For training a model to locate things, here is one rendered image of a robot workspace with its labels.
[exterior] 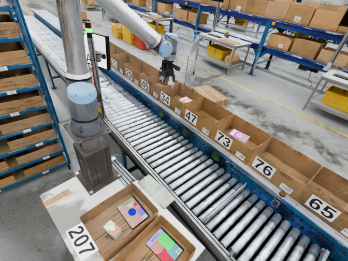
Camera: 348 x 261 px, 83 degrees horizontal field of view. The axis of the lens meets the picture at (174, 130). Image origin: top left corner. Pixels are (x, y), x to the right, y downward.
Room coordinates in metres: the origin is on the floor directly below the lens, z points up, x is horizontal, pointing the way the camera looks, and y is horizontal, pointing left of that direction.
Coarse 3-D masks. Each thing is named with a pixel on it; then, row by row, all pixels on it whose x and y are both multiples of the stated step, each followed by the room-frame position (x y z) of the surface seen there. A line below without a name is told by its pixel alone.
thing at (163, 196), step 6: (144, 180) 0.94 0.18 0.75; (150, 180) 0.94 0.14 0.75; (150, 186) 0.89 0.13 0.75; (156, 186) 0.89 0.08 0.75; (162, 186) 0.90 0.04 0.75; (156, 192) 0.84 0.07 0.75; (162, 192) 0.85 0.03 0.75; (168, 192) 0.86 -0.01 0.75; (162, 198) 0.80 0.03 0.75; (168, 198) 0.81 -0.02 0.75; (174, 198) 0.81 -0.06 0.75; (162, 204) 0.76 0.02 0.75; (168, 204) 0.76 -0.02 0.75
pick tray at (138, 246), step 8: (160, 216) 0.62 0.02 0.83; (152, 224) 0.57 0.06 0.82; (160, 224) 0.61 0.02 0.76; (168, 224) 0.58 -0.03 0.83; (144, 232) 0.52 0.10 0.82; (152, 232) 0.56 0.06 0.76; (168, 232) 0.57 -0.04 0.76; (176, 232) 0.54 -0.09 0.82; (136, 240) 0.47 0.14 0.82; (144, 240) 0.50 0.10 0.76; (176, 240) 0.52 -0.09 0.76; (184, 240) 0.50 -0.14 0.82; (128, 248) 0.43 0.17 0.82; (136, 248) 0.46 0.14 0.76; (144, 248) 0.46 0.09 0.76; (184, 248) 0.49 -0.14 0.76; (192, 248) 0.47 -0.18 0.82; (120, 256) 0.39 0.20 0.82; (128, 256) 0.41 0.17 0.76; (136, 256) 0.41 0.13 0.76; (144, 256) 0.42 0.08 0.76; (152, 256) 0.42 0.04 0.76; (184, 256) 0.44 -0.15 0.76; (192, 256) 0.44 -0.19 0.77
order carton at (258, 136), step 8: (224, 120) 1.48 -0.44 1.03; (232, 120) 1.58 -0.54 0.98; (240, 120) 1.52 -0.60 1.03; (216, 128) 1.35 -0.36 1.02; (224, 128) 1.52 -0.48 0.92; (232, 128) 1.56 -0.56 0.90; (240, 128) 1.50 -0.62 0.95; (248, 128) 1.45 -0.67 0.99; (256, 128) 1.41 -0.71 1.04; (232, 136) 1.24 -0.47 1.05; (256, 136) 1.38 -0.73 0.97; (264, 136) 1.34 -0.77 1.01; (232, 144) 1.22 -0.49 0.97; (240, 144) 1.18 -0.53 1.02; (248, 144) 1.35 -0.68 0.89; (256, 144) 1.36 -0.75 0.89; (232, 152) 1.21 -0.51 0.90; (240, 152) 1.16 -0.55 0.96; (248, 152) 1.12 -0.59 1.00; (240, 160) 1.14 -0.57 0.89; (248, 160) 1.10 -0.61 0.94
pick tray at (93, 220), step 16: (128, 192) 0.80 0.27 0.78; (96, 208) 0.63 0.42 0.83; (112, 208) 0.68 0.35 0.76; (144, 208) 0.70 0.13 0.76; (96, 224) 0.56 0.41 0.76; (144, 224) 0.56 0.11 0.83; (96, 240) 0.47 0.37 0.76; (112, 240) 0.48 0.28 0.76; (128, 240) 0.48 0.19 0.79; (112, 256) 0.40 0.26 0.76
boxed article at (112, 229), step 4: (108, 224) 0.55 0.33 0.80; (112, 224) 0.55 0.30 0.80; (104, 228) 0.53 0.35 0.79; (108, 228) 0.53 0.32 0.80; (112, 228) 0.53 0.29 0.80; (116, 228) 0.53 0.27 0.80; (120, 228) 0.54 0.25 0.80; (108, 232) 0.51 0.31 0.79; (112, 232) 0.51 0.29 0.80; (116, 232) 0.51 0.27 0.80; (120, 232) 0.52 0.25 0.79; (112, 236) 0.49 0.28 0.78; (116, 236) 0.49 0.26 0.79
